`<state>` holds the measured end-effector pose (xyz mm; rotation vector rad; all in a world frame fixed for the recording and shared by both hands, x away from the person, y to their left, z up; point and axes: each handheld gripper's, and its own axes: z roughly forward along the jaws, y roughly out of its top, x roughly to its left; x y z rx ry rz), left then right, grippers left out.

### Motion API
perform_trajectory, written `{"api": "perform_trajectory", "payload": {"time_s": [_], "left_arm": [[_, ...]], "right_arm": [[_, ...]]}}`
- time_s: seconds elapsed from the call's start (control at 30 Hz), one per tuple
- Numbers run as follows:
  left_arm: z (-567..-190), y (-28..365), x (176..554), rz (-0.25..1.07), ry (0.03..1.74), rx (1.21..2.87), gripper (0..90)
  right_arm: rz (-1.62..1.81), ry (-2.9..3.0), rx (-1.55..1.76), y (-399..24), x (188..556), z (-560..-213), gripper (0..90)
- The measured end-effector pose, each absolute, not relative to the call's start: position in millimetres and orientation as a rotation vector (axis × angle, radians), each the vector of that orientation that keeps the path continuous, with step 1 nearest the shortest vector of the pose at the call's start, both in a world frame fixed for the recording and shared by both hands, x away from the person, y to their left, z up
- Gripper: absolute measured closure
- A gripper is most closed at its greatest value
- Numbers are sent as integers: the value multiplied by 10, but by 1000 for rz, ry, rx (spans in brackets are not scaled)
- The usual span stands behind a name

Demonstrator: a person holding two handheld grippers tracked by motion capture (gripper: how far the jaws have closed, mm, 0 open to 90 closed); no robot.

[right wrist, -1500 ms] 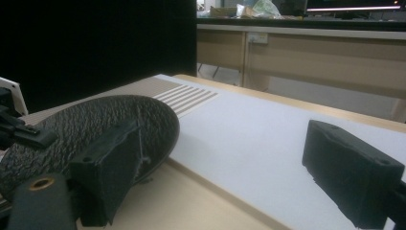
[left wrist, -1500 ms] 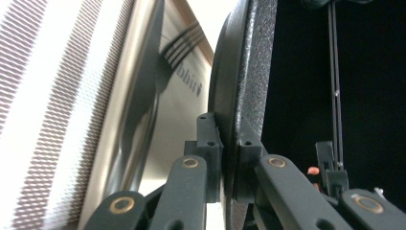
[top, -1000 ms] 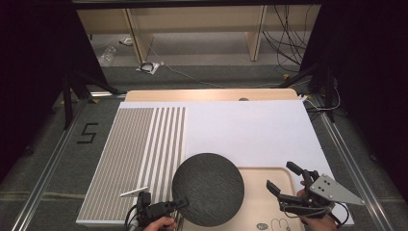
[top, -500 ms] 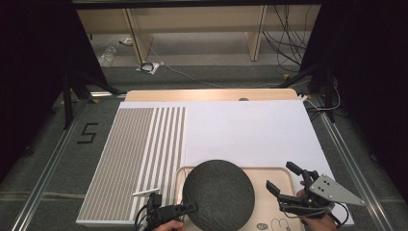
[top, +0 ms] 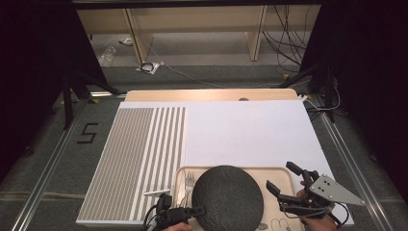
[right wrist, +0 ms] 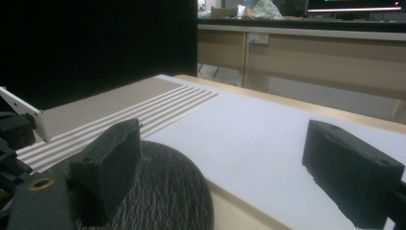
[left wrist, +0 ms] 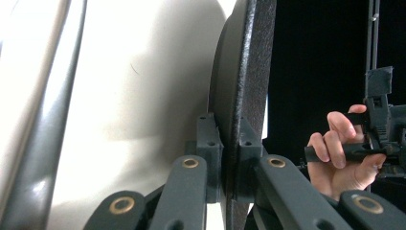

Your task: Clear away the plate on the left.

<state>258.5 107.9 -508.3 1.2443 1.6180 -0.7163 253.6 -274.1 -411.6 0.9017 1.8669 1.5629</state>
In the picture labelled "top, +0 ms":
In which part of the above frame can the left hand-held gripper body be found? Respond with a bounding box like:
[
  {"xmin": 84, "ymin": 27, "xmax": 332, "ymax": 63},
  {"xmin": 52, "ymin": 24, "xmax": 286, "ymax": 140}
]
[{"xmin": 142, "ymin": 189, "xmax": 187, "ymax": 231}]

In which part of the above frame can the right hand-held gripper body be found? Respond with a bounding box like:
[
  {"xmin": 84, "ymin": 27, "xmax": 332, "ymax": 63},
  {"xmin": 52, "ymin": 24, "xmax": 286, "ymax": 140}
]
[{"xmin": 277, "ymin": 168, "xmax": 367, "ymax": 219}]

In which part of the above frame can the beige tray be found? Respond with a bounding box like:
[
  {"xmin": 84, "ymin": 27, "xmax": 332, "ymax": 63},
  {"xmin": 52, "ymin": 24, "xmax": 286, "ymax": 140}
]
[{"xmin": 168, "ymin": 166, "xmax": 306, "ymax": 231}]

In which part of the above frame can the silver fork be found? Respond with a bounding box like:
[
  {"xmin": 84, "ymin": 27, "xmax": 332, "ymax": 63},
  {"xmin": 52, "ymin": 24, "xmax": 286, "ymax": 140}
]
[{"xmin": 182, "ymin": 170, "xmax": 197, "ymax": 208}]

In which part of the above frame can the black round plate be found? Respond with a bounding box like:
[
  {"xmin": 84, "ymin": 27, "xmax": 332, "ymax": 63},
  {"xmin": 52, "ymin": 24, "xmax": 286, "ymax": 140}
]
[{"xmin": 191, "ymin": 165, "xmax": 265, "ymax": 231}]

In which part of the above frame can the person's left hand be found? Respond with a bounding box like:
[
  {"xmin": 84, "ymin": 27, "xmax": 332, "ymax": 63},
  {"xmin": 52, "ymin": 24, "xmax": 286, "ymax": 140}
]
[{"xmin": 161, "ymin": 221, "xmax": 194, "ymax": 231}]

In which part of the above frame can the person's right hand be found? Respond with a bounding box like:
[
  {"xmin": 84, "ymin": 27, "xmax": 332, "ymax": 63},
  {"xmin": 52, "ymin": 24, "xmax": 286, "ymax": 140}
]
[{"xmin": 295, "ymin": 181, "xmax": 340, "ymax": 231}]

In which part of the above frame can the striped white placemat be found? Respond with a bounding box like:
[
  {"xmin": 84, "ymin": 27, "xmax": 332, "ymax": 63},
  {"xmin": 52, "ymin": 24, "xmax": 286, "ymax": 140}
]
[{"xmin": 76, "ymin": 100, "xmax": 355, "ymax": 226}]

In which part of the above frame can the grey striped placemat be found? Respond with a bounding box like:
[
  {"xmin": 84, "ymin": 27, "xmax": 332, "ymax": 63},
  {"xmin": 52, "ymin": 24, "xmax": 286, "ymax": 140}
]
[{"xmin": 76, "ymin": 106, "xmax": 187, "ymax": 223}]

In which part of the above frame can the black metal stand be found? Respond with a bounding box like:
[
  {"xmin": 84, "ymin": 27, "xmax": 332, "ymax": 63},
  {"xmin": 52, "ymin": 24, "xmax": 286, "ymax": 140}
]
[
  {"xmin": 62, "ymin": 67, "xmax": 127, "ymax": 131},
  {"xmin": 278, "ymin": 60, "xmax": 337, "ymax": 123}
]

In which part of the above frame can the light wooden table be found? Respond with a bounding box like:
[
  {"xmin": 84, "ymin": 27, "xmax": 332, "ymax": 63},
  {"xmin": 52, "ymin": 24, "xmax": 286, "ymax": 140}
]
[{"xmin": 124, "ymin": 88, "xmax": 301, "ymax": 103}]

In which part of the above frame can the black curtain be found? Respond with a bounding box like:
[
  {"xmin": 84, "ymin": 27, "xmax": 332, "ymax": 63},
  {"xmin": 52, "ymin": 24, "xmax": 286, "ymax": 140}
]
[
  {"xmin": 0, "ymin": 0, "xmax": 109, "ymax": 186},
  {"xmin": 299, "ymin": 0, "xmax": 408, "ymax": 196}
]

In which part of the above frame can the clear plastic bottle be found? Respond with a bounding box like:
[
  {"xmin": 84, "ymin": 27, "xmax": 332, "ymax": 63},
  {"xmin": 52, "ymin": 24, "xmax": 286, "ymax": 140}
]
[{"xmin": 97, "ymin": 45, "xmax": 117, "ymax": 67}]

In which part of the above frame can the light wooden shelf unit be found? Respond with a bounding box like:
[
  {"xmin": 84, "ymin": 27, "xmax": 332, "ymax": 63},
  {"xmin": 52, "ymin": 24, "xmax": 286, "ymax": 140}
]
[{"xmin": 76, "ymin": 4, "xmax": 322, "ymax": 64}]

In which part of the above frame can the left hand-held gripper cable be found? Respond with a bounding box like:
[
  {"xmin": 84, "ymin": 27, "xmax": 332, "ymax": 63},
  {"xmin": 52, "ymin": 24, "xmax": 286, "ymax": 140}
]
[{"xmin": 141, "ymin": 206, "xmax": 159, "ymax": 231}]

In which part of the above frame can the hand-held gripper cable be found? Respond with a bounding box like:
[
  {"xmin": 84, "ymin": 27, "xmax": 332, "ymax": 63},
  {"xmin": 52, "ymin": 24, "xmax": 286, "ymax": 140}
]
[
  {"xmin": 141, "ymin": 206, "xmax": 159, "ymax": 231},
  {"xmin": 280, "ymin": 200, "xmax": 350, "ymax": 229}
]

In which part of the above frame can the right hand-held gripper cable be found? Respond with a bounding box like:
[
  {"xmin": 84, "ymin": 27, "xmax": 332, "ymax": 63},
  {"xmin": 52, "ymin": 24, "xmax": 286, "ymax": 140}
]
[{"xmin": 280, "ymin": 200, "xmax": 350, "ymax": 229}]

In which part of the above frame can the aluminium floor rail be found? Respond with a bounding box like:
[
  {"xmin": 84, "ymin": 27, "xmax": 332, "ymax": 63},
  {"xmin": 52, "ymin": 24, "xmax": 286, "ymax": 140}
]
[
  {"xmin": 11, "ymin": 98, "xmax": 90, "ymax": 231},
  {"xmin": 308, "ymin": 93, "xmax": 398, "ymax": 231}
]

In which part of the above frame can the white cable with plug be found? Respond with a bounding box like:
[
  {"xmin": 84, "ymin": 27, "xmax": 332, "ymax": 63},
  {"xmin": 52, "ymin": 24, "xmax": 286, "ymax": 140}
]
[{"xmin": 297, "ymin": 86, "xmax": 342, "ymax": 114}]

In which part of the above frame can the bundle of black cables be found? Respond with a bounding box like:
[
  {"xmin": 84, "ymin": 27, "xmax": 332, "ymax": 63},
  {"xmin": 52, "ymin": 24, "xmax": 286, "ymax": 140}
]
[{"xmin": 262, "ymin": 4, "xmax": 313, "ymax": 75}]

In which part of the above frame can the thin white floor cable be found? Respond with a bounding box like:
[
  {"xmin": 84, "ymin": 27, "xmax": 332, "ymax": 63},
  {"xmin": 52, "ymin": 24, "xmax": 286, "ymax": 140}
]
[{"xmin": 147, "ymin": 44, "xmax": 284, "ymax": 90}]

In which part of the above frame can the plastic bag with black cable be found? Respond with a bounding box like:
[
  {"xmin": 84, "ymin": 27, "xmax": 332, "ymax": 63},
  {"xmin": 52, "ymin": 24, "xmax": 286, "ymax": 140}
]
[{"xmin": 136, "ymin": 61, "xmax": 161, "ymax": 76}]

